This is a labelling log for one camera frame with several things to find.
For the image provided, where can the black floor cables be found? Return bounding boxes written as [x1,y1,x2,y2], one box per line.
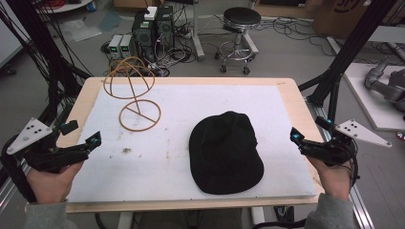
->
[259,15,338,59]

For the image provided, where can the person's left hand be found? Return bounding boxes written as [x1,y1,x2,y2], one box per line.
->
[26,160,85,205]

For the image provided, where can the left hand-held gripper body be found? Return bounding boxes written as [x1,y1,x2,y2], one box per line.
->
[5,116,91,175]

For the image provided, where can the wooden table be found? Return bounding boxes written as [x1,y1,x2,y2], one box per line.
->
[55,75,326,215]

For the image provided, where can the black cap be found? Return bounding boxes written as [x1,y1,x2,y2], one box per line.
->
[188,110,266,196]

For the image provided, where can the white platform board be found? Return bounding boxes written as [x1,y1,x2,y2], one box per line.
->
[343,62,405,132]

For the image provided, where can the grey power supply unit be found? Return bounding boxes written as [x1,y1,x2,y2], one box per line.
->
[107,33,124,60]
[119,33,135,59]

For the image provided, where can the white table mat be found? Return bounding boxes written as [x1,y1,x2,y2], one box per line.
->
[67,83,319,204]

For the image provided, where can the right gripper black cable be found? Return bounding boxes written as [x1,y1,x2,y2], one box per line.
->
[347,139,361,189]

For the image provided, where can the black computer tower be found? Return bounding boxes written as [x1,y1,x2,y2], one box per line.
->
[131,10,158,63]
[155,5,176,54]

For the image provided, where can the black round stool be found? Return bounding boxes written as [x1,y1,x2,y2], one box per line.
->
[214,6,263,76]

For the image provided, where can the white round table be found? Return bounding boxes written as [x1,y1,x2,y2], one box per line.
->
[33,0,96,14]

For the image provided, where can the tan wire hat stand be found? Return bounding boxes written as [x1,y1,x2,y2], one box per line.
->
[102,55,162,133]

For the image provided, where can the person's right hand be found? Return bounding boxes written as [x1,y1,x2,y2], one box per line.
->
[306,156,353,201]

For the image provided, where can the clear plastic sheet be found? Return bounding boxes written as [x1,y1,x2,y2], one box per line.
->
[58,18,103,44]

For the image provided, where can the aluminium rail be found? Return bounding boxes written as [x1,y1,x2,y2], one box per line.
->
[305,97,377,229]

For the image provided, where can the white table leg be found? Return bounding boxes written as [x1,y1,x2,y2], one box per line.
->
[249,206,266,227]
[117,211,136,229]

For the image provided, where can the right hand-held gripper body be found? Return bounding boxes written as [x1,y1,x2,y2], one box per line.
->
[300,118,394,167]

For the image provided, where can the white box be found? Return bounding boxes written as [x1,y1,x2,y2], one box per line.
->
[143,6,159,22]

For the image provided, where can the tangle of computer cables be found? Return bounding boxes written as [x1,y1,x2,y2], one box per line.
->
[100,18,196,78]

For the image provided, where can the white cabinet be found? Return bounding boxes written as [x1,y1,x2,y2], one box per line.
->
[0,0,24,69]

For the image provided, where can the cardboard box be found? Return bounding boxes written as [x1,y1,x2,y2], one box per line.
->
[310,0,405,40]

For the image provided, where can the white desk leg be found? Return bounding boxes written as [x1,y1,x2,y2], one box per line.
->
[190,0,206,62]

